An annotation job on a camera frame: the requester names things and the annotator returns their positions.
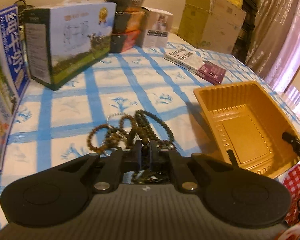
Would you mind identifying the dark wooden bead necklace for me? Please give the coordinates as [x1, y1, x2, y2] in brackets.
[104, 109, 176, 183]

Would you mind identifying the yellow plastic tray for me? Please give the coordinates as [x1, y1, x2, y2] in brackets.
[193, 81, 300, 178]

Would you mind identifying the red white checkered cloth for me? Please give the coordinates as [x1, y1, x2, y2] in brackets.
[283, 163, 300, 226]

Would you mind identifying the blue white checkered tablecloth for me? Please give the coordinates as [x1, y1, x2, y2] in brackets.
[0, 33, 300, 230]

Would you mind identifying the white and purple book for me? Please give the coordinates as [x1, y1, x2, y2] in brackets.
[163, 48, 226, 85]

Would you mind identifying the pink patterned curtain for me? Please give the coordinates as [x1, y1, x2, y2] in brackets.
[245, 0, 300, 92]

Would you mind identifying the bottom red instant noodle bowl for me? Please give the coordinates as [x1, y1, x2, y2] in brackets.
[110, 30, 140, 53]

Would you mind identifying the small white product box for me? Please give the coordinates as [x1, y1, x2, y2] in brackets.
[135, 7, 173, 48]

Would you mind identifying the white green milk carton box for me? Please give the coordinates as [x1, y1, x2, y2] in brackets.
[23, 0, 116, 90]

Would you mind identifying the blue milk carton box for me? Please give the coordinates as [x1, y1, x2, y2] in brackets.
[0, 5, 30, 174]

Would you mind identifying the brown cardboard box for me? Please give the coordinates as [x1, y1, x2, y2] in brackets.
[177, 0, 246, 54]

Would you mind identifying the middle orange instant noodle bowl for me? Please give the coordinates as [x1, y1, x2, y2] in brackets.
[113, 11, 145, 34]

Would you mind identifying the brown wooden bead bracelet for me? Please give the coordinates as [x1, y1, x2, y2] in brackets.
[86, 123, 116, 157]

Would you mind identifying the black cable behind boxes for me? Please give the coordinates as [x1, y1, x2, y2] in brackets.
[13, 0, 36, 26]

